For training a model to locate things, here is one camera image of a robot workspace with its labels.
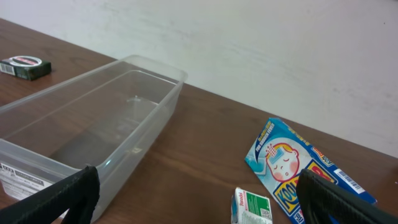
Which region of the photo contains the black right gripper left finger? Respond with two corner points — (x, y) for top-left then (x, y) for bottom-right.
(1, 166), (100, 224)

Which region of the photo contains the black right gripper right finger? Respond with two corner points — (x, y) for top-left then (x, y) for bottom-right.
(296, 169), (397, 224)

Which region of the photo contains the blue Kool Fever box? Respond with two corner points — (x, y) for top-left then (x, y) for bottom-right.
(245, 118), (377, 223)

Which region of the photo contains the white green medicine box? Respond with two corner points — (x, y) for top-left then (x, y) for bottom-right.
(231, 187), (272, 224)

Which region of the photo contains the clear plastic container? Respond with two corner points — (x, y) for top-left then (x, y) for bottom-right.
(1, 55), (187, 220)

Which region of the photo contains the dark green small box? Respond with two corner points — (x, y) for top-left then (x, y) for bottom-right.
(1, 55), (52, 81)

